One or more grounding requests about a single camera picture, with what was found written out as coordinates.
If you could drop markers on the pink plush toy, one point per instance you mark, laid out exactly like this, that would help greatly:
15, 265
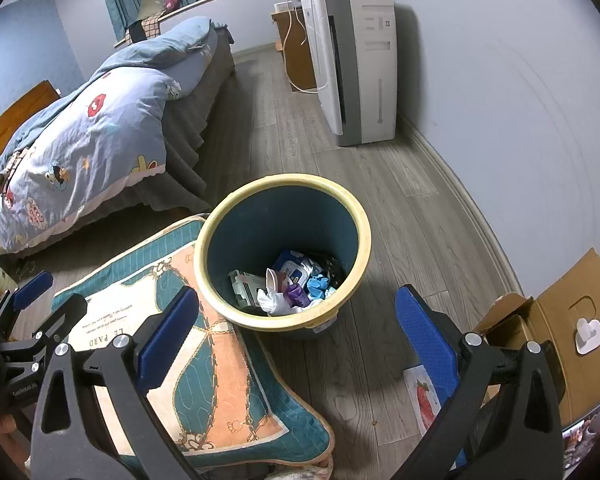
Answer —
172, 1

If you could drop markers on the wooden cabinet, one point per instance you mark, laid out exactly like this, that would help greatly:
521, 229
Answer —
295, 55

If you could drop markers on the bed with grey skirt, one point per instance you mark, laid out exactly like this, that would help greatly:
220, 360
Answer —
195, 125

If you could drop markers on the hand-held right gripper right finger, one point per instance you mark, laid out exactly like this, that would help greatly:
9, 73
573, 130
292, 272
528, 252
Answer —
425, 340

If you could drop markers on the plaid bag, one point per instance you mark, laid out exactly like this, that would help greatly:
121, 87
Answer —
145, 27

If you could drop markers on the black plastic bag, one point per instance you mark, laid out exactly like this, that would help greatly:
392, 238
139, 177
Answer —
330, 265

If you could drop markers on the bed with cartoon duvet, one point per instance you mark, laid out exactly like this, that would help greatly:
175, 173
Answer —
80, 150

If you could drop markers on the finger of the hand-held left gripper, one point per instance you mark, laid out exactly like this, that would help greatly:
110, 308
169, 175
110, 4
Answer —
62, 315
32, 287

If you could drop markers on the strawberry picture sheet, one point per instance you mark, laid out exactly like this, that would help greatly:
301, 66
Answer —
425, 400

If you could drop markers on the blue rubber gloves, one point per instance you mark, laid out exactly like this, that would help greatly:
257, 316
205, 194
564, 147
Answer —
320, 285

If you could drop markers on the cardboard box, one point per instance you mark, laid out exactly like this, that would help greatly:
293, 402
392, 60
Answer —
555, 320

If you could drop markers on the purple plastic bottle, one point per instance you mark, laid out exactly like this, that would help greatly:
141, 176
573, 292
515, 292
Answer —
297, 295

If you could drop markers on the blue white wet wipes pack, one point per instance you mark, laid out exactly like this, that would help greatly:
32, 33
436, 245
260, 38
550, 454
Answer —
292, 267

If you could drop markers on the teal bin with yellow rim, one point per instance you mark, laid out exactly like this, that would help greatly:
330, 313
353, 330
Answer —
260, 220

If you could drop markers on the white wall hook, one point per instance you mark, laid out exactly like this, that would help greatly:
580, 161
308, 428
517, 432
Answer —
589, 335

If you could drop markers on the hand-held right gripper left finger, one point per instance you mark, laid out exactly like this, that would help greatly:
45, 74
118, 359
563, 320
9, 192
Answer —
170, 332

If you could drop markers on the teal orange patterned cushion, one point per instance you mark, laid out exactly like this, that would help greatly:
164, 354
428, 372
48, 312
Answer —
220, 385

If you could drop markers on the white air purifier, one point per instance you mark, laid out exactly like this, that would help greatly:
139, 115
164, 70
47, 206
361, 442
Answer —
315, 50

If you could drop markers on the wooden headboard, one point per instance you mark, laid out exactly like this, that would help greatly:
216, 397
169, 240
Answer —
5, 125

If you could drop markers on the person's left hand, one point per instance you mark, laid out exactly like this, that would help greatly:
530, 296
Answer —
2, 425

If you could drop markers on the green white carton box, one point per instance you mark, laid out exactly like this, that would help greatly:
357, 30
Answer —
245, 287

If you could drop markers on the olive cushion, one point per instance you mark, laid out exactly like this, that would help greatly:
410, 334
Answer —
152, 2

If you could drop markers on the grey white floor appliance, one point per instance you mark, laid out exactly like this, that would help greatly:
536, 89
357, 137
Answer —
365, 70

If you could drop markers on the white tissue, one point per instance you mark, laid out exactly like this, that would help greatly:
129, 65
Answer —
280, 305

